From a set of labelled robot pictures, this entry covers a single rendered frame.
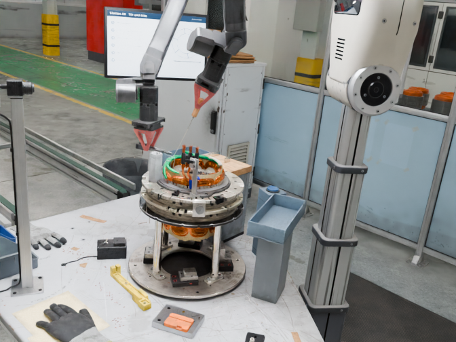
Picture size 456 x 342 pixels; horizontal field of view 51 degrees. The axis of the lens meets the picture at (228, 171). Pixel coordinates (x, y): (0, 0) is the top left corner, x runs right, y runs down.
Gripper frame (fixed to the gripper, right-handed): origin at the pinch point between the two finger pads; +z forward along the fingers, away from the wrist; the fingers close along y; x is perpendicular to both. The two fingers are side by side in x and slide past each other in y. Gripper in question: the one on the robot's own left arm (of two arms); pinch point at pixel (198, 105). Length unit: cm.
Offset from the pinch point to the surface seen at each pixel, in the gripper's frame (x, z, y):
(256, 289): 41, 40, 14
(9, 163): -168, 226, -248
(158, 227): 5.6, 35.7, 13.7
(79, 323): -1, 54, 42
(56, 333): -4, 56, 47
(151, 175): -3.5, 24.3, 7.2
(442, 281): 182, 87, -154
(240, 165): 20.6, 23.5, -28.0
